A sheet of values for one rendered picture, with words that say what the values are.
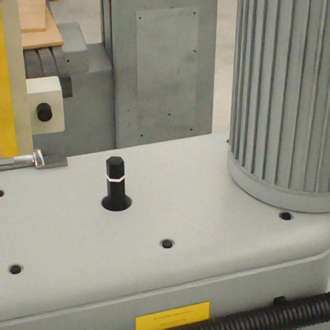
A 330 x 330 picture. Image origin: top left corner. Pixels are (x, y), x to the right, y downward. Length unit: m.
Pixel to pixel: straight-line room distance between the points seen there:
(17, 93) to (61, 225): 1.91
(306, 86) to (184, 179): 0.22
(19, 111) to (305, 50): 2.08
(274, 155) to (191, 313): 0.21
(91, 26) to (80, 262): 5.27
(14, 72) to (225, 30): 3.45
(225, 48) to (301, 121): 4.87
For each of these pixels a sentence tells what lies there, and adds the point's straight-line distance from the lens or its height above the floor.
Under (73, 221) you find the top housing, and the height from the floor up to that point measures 1.89.
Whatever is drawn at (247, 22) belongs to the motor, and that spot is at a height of 2.10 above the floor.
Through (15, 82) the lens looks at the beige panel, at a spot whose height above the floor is 1.17.
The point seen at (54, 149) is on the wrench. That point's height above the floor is 1.90.
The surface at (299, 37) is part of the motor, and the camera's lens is 0.82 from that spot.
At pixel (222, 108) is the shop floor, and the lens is 4.94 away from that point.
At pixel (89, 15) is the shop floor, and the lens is 6.28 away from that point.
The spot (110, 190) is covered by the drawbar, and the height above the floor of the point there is 1.91.
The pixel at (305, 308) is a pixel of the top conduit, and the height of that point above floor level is 1.81.
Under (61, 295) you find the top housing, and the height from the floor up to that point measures 1.88.
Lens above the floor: 2.45
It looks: 34 degrees down
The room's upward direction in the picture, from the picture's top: straight up
